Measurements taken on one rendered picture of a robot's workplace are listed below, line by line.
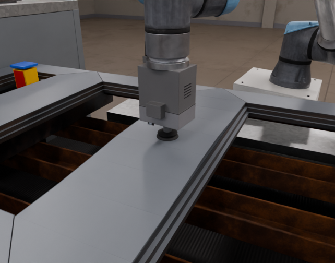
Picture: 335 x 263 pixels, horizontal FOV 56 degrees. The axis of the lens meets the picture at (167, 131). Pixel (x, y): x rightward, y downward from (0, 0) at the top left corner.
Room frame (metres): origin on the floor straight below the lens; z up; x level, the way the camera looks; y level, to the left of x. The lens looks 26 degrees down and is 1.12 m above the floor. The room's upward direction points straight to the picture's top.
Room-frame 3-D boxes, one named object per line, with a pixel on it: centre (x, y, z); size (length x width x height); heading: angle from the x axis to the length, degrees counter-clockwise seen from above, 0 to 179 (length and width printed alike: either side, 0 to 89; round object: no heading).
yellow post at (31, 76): (1.00, 0.46, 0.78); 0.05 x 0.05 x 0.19; 65
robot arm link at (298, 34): (1.17, -0.49, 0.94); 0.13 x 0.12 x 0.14; 42
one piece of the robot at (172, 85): (0.53, 0.01, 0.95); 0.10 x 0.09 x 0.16; 148
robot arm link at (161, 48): (0.54, 0.00, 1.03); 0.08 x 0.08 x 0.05
